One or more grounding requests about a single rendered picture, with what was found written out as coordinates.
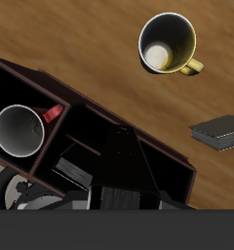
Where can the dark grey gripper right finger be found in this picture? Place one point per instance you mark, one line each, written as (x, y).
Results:
(170, 204)

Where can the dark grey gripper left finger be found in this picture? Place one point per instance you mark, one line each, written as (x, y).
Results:
(77, 203)

